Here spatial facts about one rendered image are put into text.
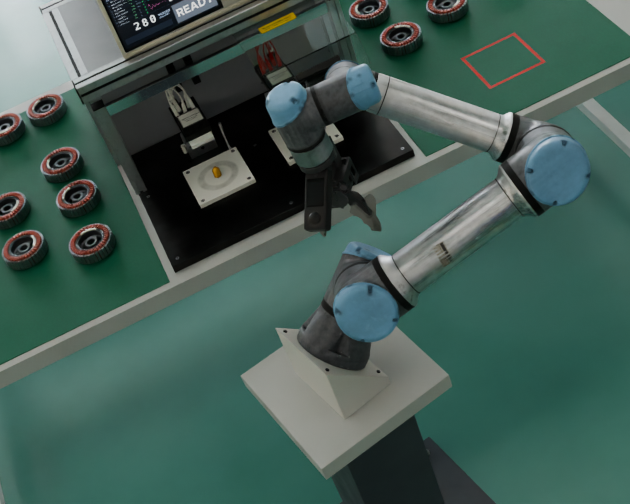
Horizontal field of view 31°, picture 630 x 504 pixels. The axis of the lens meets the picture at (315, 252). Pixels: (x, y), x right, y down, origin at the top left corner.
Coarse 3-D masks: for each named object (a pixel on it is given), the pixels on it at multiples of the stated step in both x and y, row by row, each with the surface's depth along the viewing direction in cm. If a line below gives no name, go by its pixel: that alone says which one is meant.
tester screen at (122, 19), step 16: (112, 0) 261; (128, 0) 263; (144, 0) 264; (160, 0) 266; (176, 0) 268; (112, 16) 264; (128, 16) 265; (144, 16) 267; (160, 16) 268; (128, 32) 268; (160, 32) 271; (128, 48) 270
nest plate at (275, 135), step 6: (330, 126) 288; (270, 132) 293; (276, 132) 292; (330, 132) 286; (336, 132) 286; (276, 138) 290; (336, 138) 284; (342, 138) 284; (276, 144) 289; (282, 144) 288; (282, 150) 286; (288, 150) 286; (288, 156) 284; (288, 162) 283; (294, 162) 283
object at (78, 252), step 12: (84, 228) 285; (96, 228) 284; (108, 228) 283; (72, 240) 283; (84, 240) 285; (96, 240) 282; (108, 240) 280; (72, 252) 281; (84, 252) 279; (96, 252) 278; (108, 252) 281
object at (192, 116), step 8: (192, 96) 292; (192, 112) 284; (200, 112) 283; (176, 120) 287; (184, 120) 282; (192, 120) 281; (200, 120) 280; (184, 128) 280; (192, 128) 281; (200, 128) 282; (208, 128) 282; (184, 136) 282; (192, 136) 282; (200, 136) 283; (208, 136) 282; (192, 144) 281; (200, 144) 282
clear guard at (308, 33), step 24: (312, 0) 277; (264, 24) 276; (288, 24) 273; (312, 24) 270; (336, 24) 268; (264, 48) 269; (288, 48) 266; (312, 48) 264; (336, 48) 263; (360, 48) 264; (264, 72) 262; (288, 72) 262
